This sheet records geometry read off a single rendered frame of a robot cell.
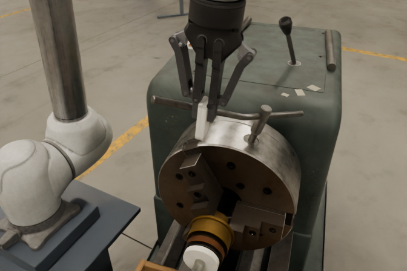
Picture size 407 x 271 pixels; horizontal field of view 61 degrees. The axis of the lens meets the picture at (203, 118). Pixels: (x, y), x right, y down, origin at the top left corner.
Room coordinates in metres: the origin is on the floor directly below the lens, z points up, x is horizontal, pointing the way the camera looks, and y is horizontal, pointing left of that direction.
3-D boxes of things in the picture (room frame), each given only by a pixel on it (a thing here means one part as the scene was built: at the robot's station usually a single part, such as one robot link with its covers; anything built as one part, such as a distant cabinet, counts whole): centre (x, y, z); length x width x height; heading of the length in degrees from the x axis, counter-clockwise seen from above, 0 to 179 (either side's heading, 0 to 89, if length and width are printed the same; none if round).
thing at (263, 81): (0.98, -0.16, 1.06); 0.59 x 0.48 x 0.39; 162
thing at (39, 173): (0.74, 0.51, 0.97); 0.18 x 0.16 x 0.22; 151
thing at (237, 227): (0.49, -0.12, 1.08); 0.12 x 0.11 x 0.05; 72
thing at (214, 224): (0.45, -0.01, 1.08); 0.09 x 0.09 x 0.09; 72
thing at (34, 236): (0.72, 0.52, 0.83); 0.22 x 0.18 x 0.06; 152
